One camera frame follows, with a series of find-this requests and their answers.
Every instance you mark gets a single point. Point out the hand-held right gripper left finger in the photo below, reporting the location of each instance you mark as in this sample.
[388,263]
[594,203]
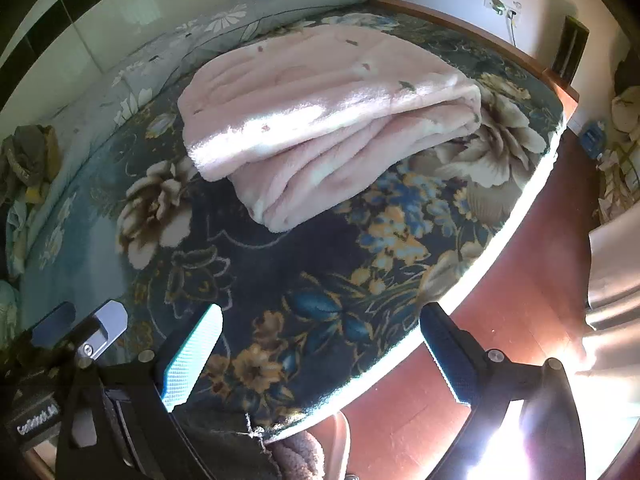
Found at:
[192,360]

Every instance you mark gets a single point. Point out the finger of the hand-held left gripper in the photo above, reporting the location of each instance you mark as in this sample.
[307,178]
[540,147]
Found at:
[107,321]
[51,324]

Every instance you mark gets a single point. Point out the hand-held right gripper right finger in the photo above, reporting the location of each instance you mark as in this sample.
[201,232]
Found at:
[447,360]

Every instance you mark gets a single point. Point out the pink floral fleece blanket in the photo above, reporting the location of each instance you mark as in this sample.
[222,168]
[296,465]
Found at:
[310,110]

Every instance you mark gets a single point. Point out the teal floral bed cover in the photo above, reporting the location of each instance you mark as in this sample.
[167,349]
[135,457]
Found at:
[250,270]

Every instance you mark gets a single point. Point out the fuzzy pink slipper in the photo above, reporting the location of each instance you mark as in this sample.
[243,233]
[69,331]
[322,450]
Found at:
[300,460]

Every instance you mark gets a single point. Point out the tan garment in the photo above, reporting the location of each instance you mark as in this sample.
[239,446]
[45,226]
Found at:
[52,155]

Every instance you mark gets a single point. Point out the dark grey garment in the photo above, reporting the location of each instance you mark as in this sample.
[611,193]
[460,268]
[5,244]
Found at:
[27,152]

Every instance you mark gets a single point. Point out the white curtain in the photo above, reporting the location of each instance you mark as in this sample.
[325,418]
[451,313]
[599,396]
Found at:
[615,270]

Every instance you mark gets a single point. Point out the patterned cloth bundle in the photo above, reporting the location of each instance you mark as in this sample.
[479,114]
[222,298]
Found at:
[620,180]

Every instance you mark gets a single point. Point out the blue box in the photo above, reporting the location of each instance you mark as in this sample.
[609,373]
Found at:
[594,139]

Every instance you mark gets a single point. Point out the grey floral quilt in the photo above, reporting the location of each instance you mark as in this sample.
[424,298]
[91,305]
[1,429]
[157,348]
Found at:
[165,45]

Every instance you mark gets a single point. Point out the white wardrobe with black stripe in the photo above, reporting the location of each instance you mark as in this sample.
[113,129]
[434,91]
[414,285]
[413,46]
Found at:
[100,20]

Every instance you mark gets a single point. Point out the white plastic bag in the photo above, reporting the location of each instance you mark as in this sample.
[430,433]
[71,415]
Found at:
[625,110]

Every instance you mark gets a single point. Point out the black flat panel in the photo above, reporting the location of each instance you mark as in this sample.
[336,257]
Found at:
[570,50]

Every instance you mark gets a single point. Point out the white wall socket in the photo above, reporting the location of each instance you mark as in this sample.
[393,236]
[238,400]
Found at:
[500,5]

